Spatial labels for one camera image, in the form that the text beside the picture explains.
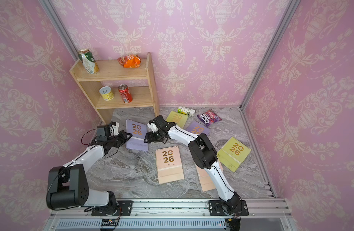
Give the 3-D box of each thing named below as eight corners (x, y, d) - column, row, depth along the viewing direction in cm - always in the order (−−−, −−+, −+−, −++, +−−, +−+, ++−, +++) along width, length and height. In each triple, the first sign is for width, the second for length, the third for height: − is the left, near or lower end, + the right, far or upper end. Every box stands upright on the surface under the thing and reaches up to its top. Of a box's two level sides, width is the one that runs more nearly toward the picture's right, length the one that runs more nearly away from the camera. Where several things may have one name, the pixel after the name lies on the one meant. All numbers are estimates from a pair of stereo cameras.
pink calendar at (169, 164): (159, 184, 84) (158, 182, 82) (156, 151, 97) (155, 149, 95) (184, 179, 86) (184, 177, 83) (178, 147, 99) (178, 145, 97)
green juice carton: (177, 113, 119) (177, 109, 115) (179, 110, 122) (179, 105, 118) (193, 118, 116) (194, 113, 112) (195, 114, 119) (195, 109, 115)
